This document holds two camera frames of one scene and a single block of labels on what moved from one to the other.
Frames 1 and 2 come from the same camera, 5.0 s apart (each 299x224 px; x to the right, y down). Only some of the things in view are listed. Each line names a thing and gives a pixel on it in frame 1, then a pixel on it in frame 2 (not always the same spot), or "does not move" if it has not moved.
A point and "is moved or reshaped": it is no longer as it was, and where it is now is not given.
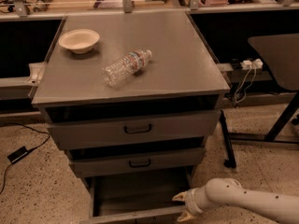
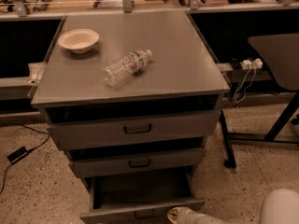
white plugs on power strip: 249,65 does not move
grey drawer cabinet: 131,96 does not move
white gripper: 190,202 → 202,217
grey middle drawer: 177,160 does not move
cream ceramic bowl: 79,41 does not move
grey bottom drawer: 135,195 is moved or reshaped
